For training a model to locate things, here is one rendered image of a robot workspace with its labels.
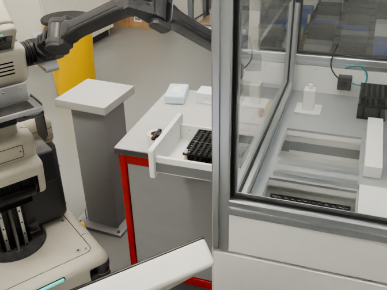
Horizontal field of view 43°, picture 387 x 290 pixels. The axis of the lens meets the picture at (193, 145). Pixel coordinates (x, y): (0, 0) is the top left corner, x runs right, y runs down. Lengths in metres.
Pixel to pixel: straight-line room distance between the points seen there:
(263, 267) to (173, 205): 0.92
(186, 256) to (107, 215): 1.95
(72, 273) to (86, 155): 0.67
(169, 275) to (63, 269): 1.42
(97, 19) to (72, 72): 2.76
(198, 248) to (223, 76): 0.33
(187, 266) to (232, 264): 0.41
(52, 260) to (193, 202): 0.66
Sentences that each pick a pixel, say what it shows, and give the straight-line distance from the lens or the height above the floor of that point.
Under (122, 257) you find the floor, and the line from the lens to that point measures 2.61.
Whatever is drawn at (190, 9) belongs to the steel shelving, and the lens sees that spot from 5.70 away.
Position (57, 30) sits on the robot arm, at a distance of 1.70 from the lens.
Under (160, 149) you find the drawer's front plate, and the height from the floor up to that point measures 0.90.
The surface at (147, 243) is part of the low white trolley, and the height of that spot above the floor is 0.28.
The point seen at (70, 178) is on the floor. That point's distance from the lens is 3.27.
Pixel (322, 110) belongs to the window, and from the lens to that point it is 0.97.
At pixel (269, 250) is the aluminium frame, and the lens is 1.15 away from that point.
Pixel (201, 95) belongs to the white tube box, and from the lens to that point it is 2.29.
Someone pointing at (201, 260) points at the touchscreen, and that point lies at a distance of 0.82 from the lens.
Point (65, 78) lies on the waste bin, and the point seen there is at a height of 0.18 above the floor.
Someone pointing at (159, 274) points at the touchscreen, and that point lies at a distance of 0.80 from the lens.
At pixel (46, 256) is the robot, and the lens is 2.26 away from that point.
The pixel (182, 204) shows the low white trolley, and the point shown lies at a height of 0.53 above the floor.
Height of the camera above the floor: 1.74
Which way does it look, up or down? 30 degrees down
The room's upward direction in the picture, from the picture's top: 1 degrees counter-clockwise
